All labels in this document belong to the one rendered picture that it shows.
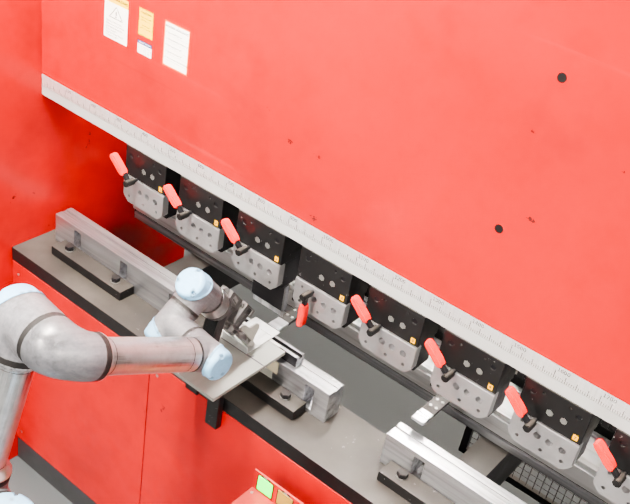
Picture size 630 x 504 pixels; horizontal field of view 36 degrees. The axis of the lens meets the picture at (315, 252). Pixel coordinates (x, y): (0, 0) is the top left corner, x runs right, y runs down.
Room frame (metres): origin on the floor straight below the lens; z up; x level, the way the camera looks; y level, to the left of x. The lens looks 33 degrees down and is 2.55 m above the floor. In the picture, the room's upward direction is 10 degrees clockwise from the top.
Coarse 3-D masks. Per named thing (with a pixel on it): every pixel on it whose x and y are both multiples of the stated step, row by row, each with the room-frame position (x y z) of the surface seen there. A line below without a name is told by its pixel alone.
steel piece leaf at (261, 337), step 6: (246, 324) 1.98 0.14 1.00; (252, 324) 1.98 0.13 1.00; (258, 330) 1.96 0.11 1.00; (222, 336) 1.91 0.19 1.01; (228, 336) 1.90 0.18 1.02; (234, 336) 1.92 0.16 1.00; (258, 336) 1.94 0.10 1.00; (264, 336) 1.94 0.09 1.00; (270, 336) 1.95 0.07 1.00; (234, 342) 1.89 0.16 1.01; (240, 342) 1.88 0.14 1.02; (258, 342) 1.92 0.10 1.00; (264, 342) 1.92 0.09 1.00; (240, 348) 1.88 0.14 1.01; (246, 348) 1.87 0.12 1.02; (252, 348) 1.89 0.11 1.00
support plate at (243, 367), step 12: (228, 348) 1.87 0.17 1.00; (264, 348) 1.90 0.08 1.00; (276, 348) 1.91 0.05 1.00; (240, 360) 1.84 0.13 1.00; (252, 360) 1.84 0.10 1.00; (264, 360) 1.85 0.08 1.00; (180, 372) 1.75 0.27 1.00; (192, 372) 1.76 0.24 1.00; (228, 372) 1.78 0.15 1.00; (240, 372) 1.79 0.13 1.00; (252, 372) 1.80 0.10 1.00; (192, 384) 1.72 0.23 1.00; (204, 384) 1.73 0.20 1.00; (216, 384) 1.73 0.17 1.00; (228, 384) 1.74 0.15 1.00; (216, 396) 1.69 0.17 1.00
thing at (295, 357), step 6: (276, 336) 1.96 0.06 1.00; (282, 342) 1.94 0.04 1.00; (282, 348) 1.91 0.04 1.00; (288, 348) 1.93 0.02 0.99; (294, 348) 1.92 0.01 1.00; (288, 354) 1.90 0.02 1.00; (294, 354) 1.90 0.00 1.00; (300, 354) 1.90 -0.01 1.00; (288, 360) 1.90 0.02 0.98; (294, 360) 1.89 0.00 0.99; (300, 360) 1.90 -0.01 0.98; (294, 366) 1.88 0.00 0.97
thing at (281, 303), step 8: (256, 288) 1.98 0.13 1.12; (264, 288) 1.96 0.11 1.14; (288, 288) 1.94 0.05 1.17; (256, 296) 1.99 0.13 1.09; (264, 296) 1.96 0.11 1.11; (272, 296) 1.95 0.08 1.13; (280, 296) 1.93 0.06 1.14; (264, 304) 1.97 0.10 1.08; (272, 304) 1.95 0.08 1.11; (280, 304) 1.93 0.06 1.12; (280, 312) 1.94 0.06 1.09
